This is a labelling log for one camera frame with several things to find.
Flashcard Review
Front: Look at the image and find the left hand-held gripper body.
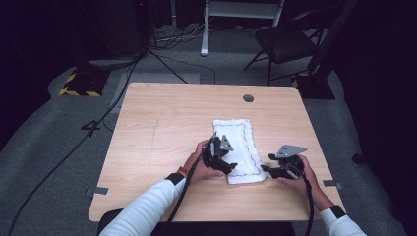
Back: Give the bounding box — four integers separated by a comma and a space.
201, 133, 235, 175

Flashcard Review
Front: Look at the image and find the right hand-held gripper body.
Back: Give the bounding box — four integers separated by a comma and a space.
274, 145, 309, 181

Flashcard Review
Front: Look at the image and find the white towel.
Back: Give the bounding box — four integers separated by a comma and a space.
212, 118, 270, 186

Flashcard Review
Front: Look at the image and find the person's left hand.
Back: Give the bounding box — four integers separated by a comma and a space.
186, 140, 226, 186

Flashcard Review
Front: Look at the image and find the person's right hand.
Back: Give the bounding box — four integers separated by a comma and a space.
283, 154, 320, 199

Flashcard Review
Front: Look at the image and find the grey tape strip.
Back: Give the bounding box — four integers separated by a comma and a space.
322, 179, 345, 191
85, 186, 109, 197

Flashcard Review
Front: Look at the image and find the person's dark lap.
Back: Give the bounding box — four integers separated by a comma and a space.
96, 207, 296, 236

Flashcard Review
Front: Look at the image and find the small black floor object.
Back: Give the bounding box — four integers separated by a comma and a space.
351, 150, 365, 165

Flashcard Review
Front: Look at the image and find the black stand with striped base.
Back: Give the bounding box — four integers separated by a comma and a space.
290, 0, 359, 100
58, 60, 111, 98

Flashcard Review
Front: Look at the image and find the black folding chair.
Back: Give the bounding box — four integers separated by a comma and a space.
242, 9, 329, 87

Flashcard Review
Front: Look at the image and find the large dark equipment case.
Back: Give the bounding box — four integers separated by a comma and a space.
87, 0, 152, 61

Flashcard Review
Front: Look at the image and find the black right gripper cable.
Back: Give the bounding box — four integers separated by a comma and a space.
299, 170, 315, 236

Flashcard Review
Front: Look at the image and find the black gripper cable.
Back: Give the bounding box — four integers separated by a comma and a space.
161, 144, 214, 236
299, 170, 315, 236

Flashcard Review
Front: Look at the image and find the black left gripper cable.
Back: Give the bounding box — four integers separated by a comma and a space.
161, 144, 214, 236

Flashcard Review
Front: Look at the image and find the thin black floor cable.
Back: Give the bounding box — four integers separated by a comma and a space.
147, 48, 217, 86

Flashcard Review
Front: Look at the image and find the white desk frame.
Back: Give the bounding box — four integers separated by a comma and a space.
200, 0, 286, 57

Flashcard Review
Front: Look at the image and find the bundle of floor cables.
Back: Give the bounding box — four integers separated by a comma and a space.
149, 21, 212, 51

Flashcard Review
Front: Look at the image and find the thick black floor cable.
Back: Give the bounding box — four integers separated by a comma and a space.
6, 58, 141, 236

